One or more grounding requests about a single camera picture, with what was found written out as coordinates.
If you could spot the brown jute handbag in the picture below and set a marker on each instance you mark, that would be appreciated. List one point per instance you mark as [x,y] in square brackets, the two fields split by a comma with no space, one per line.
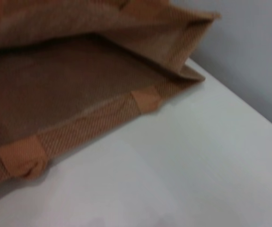
[79,82]

